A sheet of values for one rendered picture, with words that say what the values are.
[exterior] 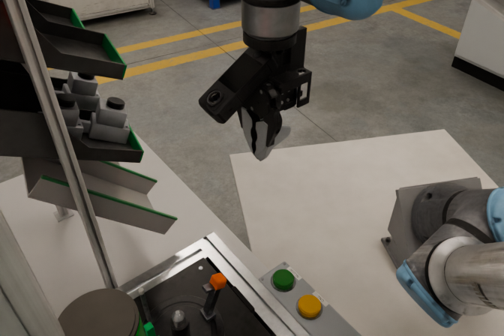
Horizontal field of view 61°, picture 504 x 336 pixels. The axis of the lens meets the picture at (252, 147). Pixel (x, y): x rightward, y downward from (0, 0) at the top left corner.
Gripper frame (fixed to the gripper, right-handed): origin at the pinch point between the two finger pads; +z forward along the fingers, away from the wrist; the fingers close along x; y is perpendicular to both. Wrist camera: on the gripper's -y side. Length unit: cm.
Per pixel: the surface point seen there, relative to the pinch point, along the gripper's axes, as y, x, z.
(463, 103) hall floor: 252, 72, 123
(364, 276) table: 21.3, -11.6, 37.3
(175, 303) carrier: -17.5, 0.2, 24.4
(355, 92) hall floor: 202, 131, 123
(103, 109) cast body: -15.3, 21.5, -3.6
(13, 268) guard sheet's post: -34, -26, -27
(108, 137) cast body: -15.8, 21.2, 1.7
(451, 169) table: 69, -4, 37
